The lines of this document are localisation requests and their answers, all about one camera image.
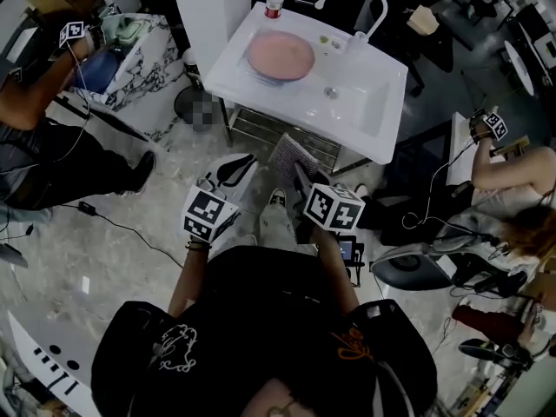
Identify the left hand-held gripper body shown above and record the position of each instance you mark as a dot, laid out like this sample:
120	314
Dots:
208	215

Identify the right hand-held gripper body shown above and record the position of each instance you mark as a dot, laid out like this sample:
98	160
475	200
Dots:
332	209

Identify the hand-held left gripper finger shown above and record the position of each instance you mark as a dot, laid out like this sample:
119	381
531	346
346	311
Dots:
230	161
243	180

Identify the large pink plate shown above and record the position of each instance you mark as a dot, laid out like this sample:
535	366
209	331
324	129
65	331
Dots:
280	54

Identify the person's right forearm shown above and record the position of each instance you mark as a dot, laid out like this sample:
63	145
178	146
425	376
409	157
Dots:
334	267

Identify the person's left forearm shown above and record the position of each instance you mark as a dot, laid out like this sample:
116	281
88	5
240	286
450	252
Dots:
187	276

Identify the person's black white shoe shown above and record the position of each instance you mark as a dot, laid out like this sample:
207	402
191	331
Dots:
277	197

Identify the black wrist band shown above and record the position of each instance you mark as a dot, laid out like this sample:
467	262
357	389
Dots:
197	246

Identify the black device with screen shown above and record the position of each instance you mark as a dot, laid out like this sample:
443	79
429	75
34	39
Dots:
347	248

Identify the metal sink stand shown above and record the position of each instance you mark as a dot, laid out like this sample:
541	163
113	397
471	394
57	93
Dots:
278	128

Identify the person's grey trousers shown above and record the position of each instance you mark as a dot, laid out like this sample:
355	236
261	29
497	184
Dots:
278	228

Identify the round dark trash bin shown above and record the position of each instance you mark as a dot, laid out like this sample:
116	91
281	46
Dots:
187	102

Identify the white ceramic sink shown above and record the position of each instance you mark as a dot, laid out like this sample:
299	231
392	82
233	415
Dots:
369	107

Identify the person's black shirt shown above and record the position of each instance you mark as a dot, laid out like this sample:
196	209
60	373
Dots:
260	319

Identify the marble counter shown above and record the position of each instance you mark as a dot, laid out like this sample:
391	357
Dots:
147	72

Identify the white sink with black tap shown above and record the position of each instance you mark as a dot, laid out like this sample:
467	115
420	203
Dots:
460	154

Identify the white partition panel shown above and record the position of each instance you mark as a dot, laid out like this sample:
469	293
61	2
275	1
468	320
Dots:
208	15

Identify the blue bin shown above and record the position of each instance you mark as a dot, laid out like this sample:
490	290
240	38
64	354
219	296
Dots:
97	72

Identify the green lidded box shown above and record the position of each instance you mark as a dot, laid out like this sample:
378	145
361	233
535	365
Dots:
130	33

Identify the black office chair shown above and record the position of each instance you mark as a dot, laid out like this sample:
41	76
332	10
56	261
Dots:
434	54

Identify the white curved faucet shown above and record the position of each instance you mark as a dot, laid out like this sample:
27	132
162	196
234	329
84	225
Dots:
382	2

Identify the beige box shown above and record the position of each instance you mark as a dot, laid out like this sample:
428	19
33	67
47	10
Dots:
423	21

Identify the white panel with black holes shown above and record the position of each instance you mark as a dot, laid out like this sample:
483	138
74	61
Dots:
39	341

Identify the white round table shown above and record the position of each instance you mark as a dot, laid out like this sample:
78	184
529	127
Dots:
519	65

